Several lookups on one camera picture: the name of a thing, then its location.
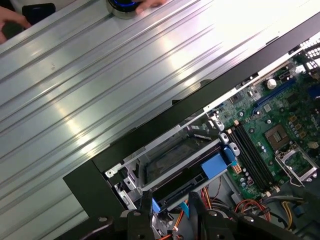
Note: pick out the hard disk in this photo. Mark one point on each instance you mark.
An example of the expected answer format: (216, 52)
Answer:
(212, 165)

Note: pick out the blue expansion slot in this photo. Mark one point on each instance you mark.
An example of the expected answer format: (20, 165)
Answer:
(272, 98)

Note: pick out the person's right hand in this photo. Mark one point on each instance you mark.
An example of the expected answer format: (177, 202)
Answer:
(12, 16)

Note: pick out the thin locking lever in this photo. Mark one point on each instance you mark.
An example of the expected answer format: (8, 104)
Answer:
(291, 174)

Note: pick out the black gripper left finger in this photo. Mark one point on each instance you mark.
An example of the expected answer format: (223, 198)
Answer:
(136, 225)

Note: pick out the black flat device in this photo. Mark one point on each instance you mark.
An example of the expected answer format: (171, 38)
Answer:
(38, 12)

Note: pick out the black PC case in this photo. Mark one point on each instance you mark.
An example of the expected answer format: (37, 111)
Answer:
(200, 100)

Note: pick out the black RAM slot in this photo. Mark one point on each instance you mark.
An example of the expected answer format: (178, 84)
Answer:
(254, 158)
(250, 161)
(258, 155)
(246, 163)

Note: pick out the grey metal disk bay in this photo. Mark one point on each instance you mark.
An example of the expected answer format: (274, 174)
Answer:
(128, 183)

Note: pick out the white expansion slot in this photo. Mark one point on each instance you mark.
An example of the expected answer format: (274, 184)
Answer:
(270, 75)

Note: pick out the metal socket cover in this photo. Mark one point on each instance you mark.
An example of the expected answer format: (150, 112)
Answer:
(311, 163)

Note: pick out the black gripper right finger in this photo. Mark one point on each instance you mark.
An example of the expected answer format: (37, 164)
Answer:
(220, 226)

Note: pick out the green motherboard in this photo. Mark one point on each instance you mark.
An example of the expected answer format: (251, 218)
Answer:
(260, 117)

